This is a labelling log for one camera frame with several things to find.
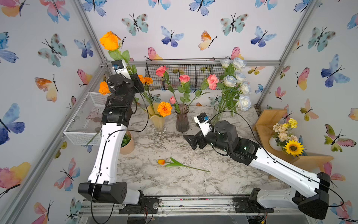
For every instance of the pink rose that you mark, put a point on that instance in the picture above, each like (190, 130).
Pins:
(210, 82)

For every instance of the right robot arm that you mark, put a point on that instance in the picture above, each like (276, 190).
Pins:
(307, 192)

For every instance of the pink rose pair stem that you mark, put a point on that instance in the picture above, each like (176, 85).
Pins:
(184, 86)

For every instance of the potted green succulent plant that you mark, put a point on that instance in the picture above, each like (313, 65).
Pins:
(128, 145)

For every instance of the orange rose flower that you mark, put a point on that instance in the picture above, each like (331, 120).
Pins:
(104, 89)
(140, 78)

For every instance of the orange marigold stem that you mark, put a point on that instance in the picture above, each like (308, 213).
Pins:
(164, 109)

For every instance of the yellow ruffled vase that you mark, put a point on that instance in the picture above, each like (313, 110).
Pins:
(157, 121)

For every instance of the white mesh wall basket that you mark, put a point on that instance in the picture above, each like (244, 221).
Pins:
(86, 122)

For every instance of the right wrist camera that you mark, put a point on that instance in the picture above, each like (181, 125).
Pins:
(203, 121)

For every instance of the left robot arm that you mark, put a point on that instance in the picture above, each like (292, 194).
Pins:
(102, 185)

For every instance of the orange tulip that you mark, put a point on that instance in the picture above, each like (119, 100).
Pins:
(174, 163)

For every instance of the sunflower bouquet in vase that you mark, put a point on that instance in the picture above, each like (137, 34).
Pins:
(284, 140)

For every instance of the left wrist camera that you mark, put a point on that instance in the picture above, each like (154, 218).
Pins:
(120, 67)

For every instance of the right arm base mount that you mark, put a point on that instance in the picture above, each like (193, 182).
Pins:
(249, 203)

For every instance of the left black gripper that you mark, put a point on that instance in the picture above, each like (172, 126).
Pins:
(136, 83)

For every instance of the wooden corner shelf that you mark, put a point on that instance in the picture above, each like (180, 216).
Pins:
(264, 125)

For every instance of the purple glass vase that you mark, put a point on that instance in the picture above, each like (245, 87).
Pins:
(182, 123)

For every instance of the small white rose stem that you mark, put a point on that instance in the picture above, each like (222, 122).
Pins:
(238, 64)

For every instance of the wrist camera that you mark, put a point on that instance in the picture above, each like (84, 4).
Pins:
(203, 121)
(120, 67)

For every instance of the pink tulip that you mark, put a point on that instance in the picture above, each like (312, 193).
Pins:
(175, 104)

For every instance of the clear glass vase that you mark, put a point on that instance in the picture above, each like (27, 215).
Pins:
(218, 112)

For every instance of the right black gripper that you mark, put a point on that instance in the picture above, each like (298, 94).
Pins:
(200, 140)

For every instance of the orange ranunculus flower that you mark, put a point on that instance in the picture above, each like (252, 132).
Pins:
(114, 45)

